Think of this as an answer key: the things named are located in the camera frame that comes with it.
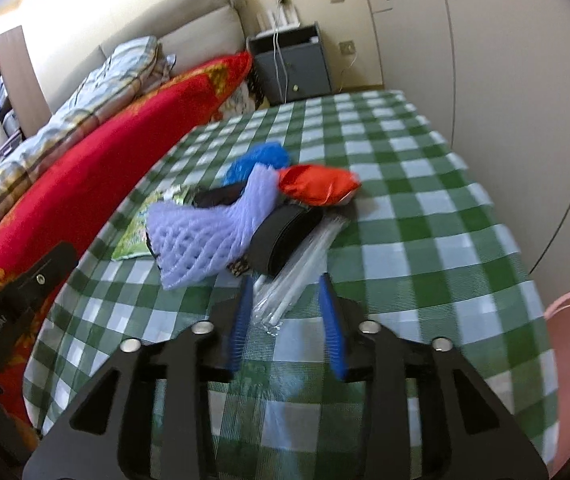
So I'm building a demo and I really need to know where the clear plastic tube package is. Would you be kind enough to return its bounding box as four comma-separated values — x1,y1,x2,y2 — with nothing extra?
251,212,349,335

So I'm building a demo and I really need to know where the green panda snack packet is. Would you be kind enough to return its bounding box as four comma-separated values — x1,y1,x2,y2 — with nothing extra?
112,184,198,261

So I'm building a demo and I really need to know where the purple foam net sleeve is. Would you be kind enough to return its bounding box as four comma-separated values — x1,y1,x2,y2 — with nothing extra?
145,164,279,289

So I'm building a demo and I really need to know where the red snack bag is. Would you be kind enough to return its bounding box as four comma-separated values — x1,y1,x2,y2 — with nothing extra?
277,165,361,207

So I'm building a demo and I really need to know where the blue plastic bag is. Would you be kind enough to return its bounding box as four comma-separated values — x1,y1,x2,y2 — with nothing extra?
223,142,291,185

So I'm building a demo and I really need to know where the brown camouflage cloth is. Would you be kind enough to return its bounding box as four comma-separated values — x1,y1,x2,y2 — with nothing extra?
227,256,250,276

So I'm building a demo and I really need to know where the red floral blanket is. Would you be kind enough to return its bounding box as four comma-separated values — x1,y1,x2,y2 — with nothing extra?
0,51,253,422

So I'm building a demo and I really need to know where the wooden bookshelf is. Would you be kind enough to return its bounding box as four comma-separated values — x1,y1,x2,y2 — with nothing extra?
0,25,52,181

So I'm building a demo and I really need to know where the blue plaid folded quilt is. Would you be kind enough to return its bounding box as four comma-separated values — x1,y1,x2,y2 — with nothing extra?
0,36,177,222

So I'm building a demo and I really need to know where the floral bed sheet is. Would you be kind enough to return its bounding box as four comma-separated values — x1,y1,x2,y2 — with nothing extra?
210,70,265,122

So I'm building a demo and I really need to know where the white wardrobe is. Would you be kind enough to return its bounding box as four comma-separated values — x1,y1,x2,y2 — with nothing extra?
369,0,570,302

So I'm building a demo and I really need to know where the beige upholstered headboard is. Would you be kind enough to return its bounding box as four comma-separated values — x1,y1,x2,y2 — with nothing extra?
44,0,257,112

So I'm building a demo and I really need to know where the grey bedside cabinet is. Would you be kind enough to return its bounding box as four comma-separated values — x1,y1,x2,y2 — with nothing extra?
246,23,333,106

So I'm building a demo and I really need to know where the white wifi router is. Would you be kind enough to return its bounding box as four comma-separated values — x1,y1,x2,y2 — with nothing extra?
257,3,301,37

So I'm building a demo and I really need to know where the lower wall socket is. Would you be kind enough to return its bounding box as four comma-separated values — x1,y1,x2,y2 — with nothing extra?
338,40,357,56

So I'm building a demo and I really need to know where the white charging cable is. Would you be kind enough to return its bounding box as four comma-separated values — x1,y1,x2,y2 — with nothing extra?
270,1,292,104

